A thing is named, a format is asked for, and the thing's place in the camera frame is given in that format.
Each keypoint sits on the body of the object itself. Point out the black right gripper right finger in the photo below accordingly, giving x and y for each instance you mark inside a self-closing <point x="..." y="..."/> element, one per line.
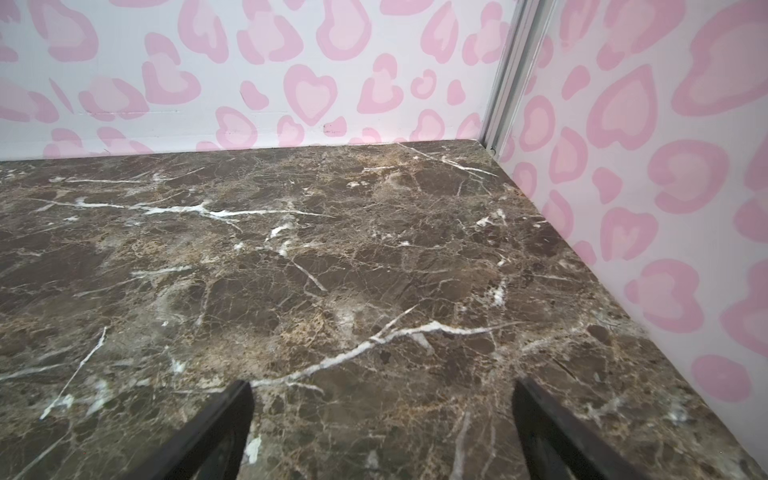
<point x="557" y="445"/>

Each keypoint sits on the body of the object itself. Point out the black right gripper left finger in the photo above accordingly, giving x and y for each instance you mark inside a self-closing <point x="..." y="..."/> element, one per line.
<point x="209" y="446"/>

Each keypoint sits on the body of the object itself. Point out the aluminium corner frame post right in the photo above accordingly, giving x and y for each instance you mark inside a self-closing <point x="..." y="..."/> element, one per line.
<point x="521" y="48"/>

